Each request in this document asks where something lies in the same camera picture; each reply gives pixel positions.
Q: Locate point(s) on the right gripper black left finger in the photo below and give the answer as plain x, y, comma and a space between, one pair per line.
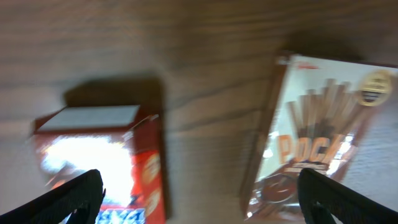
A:
79, 200

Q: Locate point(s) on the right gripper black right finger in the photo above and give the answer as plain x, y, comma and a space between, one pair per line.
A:
322, 200

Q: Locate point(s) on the red Hello Panda box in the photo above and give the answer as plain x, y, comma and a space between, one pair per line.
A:
122, 142

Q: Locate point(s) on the brown Pocky box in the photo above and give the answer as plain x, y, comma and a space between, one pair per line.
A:
336, 117

